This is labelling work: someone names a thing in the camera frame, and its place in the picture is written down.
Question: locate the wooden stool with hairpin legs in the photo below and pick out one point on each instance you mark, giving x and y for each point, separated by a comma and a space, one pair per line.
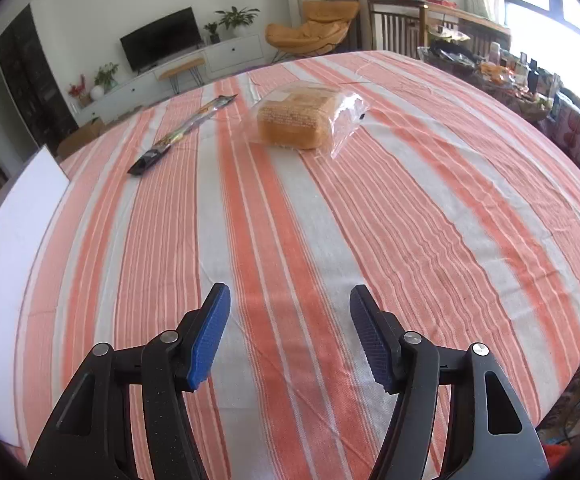
179, 68

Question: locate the bread loaf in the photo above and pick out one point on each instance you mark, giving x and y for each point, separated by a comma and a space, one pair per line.
295, 122

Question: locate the red flower arrangement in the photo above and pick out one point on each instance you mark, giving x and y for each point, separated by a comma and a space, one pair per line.
78, 91

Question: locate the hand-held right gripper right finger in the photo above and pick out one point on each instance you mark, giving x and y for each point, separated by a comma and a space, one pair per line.
372, 342

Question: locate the small green potted plant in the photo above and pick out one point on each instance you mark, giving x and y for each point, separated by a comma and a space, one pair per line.
212, 32

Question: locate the orange striped cloth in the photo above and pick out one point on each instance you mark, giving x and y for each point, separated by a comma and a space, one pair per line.
345, 220

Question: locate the large green potted plant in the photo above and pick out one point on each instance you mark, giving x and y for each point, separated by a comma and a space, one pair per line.
237, 17

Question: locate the red blanket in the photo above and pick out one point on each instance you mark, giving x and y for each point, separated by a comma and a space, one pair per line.
560, 457

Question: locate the window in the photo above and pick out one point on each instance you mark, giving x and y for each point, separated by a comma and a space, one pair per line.
560, 25

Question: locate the small dark silver packet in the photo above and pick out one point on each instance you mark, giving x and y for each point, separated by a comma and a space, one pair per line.
228, 99

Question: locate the orange lounge chair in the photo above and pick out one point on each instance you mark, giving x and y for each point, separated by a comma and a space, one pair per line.
310, 30

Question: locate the cardboard box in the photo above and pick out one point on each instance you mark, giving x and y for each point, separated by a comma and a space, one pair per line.
82, 135

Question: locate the green plant in white vase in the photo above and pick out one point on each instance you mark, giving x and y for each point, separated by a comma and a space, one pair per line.
104, 77

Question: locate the black display cabinet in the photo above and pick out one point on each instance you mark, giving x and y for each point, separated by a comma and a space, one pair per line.
34, 85

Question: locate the black television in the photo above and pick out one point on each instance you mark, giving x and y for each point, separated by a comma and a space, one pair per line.
162, 40

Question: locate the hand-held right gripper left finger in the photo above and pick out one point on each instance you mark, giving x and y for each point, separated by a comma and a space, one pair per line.
209, 345

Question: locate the yellow snack packet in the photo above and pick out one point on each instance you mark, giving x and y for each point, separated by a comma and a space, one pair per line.
195, 121

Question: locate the green striped snack packet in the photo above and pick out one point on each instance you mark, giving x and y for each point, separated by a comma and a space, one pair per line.
175, 136

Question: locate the white television cabinet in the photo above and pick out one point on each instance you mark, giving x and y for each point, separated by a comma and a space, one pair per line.
235, 52

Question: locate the white board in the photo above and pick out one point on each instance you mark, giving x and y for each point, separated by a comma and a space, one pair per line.
14, 240

